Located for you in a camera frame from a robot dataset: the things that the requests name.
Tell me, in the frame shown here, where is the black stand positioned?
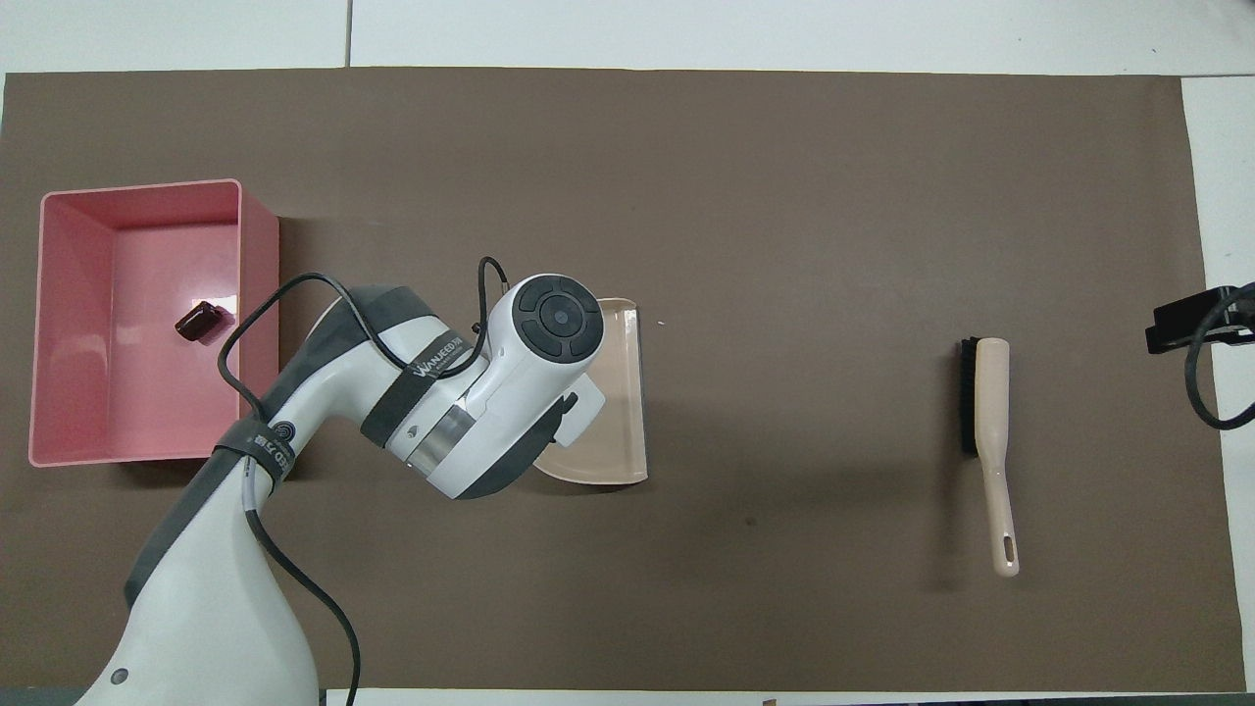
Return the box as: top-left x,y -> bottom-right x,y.
1145,283 -> 1255,356

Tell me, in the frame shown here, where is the black cable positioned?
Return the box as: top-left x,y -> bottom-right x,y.
217,256 -> 511,706
1183,282 -> 1255,431

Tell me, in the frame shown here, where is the beige plastic dustpan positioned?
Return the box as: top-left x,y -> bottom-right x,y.
532,297 -> 650,485

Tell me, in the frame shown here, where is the small dark e-waste piece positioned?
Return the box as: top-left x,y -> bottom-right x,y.
175,301 -> 234,343

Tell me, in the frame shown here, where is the pink plastic bin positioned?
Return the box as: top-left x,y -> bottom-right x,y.
27,178 -> 281,469

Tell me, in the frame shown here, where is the beige brush with black bristles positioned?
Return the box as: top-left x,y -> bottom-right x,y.
959,336 -> 1021,579

